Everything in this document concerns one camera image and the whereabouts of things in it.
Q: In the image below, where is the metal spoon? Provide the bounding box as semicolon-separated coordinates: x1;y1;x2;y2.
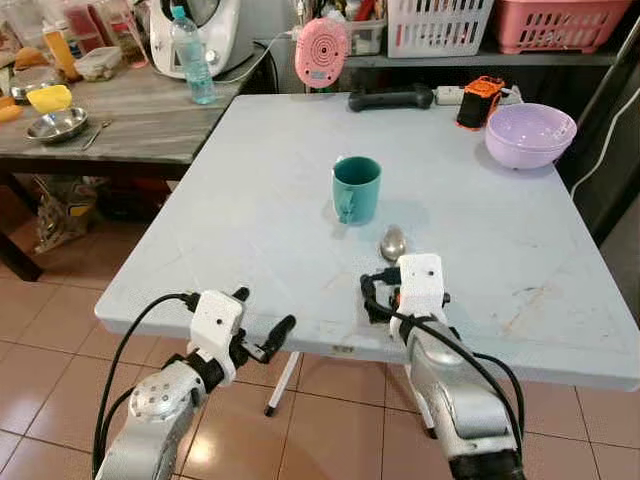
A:
378;226;409;263

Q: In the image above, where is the white folding table leg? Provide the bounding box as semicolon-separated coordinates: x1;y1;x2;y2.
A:
264;350;302;417

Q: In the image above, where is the teal mug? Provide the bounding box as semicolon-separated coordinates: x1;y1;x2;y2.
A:
332;155;383;227

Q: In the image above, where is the grey wooden table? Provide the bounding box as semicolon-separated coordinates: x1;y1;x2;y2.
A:
0;62;269;283

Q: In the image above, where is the printed bag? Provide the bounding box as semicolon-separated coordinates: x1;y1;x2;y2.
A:
34;175;107;253

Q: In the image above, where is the metal fork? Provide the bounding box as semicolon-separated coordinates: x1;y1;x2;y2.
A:
80;117;115;153

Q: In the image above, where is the white power strip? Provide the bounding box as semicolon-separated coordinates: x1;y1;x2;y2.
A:
434;85;524;108

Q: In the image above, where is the purple plastic bowl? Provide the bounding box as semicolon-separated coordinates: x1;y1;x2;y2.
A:
485;103;579;171

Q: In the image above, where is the orange and black device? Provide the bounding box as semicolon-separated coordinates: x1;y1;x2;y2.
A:
456;76;506;131

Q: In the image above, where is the clear plastic water bottle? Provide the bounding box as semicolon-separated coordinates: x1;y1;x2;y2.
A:
169;5;217;106

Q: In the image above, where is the stainless steel bowl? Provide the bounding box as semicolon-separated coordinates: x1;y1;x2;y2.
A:
25;107;89;145

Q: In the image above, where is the pink round gadget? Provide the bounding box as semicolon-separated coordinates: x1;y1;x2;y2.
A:
294;17;352;91

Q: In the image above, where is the white kitchen appliance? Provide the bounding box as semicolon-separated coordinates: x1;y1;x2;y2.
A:
148;0;257;81

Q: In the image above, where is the clear lidded food container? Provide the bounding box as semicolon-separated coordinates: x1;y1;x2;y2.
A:
75;47;124;83

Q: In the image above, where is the white plastic basket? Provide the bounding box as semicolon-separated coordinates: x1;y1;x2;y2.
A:
386;0;496;59

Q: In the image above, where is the orange sauce bottle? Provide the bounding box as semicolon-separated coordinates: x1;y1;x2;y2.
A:
42;20;81;82

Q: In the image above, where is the red lidded container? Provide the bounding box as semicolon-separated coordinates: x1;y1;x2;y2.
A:
60;0;107;54

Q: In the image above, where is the pink plastic basket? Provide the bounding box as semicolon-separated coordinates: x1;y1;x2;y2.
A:
495;0;634;55

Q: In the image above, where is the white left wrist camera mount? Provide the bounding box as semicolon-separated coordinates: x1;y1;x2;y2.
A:
187;290;247;385

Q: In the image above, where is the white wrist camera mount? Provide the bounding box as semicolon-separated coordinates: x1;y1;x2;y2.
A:
187;290;247;385
396;254;447;322

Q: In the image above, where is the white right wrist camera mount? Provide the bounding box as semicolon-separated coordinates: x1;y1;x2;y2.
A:
396;254;447;322

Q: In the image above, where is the black cylindrical handle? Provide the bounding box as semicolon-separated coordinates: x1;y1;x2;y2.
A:
347;85;436;113

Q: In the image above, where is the white hanging cable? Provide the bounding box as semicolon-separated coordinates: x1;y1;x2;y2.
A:
570;88;640;197

